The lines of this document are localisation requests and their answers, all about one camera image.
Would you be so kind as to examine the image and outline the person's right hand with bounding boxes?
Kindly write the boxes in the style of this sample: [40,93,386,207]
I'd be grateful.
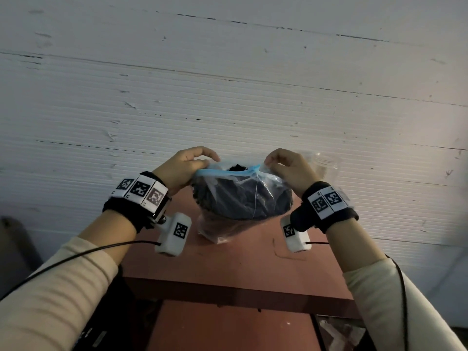
[263,148,323,198]

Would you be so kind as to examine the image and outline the black bag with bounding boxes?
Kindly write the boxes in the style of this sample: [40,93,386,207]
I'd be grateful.
[72,266,162,351]

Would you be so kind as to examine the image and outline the black wristband with marker tags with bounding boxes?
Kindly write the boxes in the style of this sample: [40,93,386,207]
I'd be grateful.
[103,171,172,234]
[290,181,360,234]

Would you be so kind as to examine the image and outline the person's left forearm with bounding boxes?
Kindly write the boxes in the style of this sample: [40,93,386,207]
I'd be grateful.
[0,210,138,351]

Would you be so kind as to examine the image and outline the person's left hand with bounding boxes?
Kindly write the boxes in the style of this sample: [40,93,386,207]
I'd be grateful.
[152,146,221,196]

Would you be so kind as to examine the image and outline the black cable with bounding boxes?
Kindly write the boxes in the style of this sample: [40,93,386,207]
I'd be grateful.
[0,240,162,302]
[305,241,409,351]

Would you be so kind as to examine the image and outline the crumpled clear plastic bag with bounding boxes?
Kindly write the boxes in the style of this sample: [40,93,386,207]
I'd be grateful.
[316,316,367,351]

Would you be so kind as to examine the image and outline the clear zip bag blue seal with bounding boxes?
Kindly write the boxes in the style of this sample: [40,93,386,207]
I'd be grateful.
[190,156,305,246]

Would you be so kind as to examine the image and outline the person's right forearm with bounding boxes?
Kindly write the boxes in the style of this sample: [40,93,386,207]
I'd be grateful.
[325,218,466,351]

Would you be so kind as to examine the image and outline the clear plastic container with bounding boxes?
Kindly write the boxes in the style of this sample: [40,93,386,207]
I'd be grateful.
[306,151,343,178]

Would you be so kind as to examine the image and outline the black clump in bag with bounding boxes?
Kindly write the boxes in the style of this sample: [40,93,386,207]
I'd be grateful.
[193,164,293,221]

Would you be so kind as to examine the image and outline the red-brown wooden table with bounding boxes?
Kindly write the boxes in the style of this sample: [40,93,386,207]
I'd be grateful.
[121,186,366,351]

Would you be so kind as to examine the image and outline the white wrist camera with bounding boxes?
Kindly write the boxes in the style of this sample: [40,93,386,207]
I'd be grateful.
[155,212,192,257]
[280,215,312,253]

